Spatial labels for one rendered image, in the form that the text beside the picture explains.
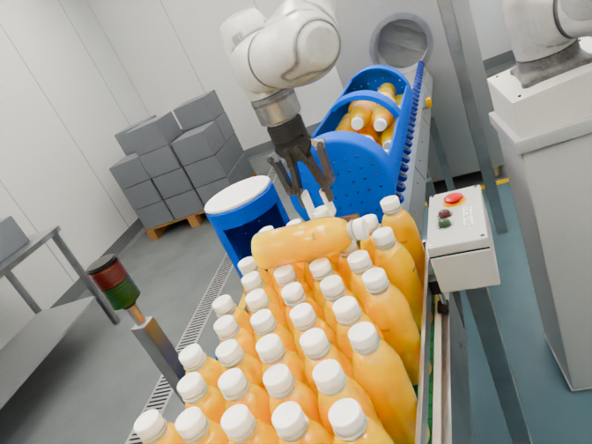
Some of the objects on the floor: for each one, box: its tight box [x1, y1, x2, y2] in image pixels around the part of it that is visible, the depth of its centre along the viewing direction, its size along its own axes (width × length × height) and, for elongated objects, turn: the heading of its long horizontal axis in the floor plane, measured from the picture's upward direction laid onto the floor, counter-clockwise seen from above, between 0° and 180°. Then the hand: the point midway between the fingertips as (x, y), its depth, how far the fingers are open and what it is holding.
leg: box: [430, 115, 455, 192], centre depth 307 cm, size 6×6×63 cm
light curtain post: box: [437, 0, 508, 234], centre depth 231 cm, size 6×6×170 cm
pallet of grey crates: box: [109, 89, 257, 241], centre depth 507 cm, size 120×80×119 cm
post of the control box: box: [465, 286, 533, 444], centre depth 106 cm, size 4×4×100 cm
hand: (318, 204), depth 100 cm, fingers closed on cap, 4 cm apart
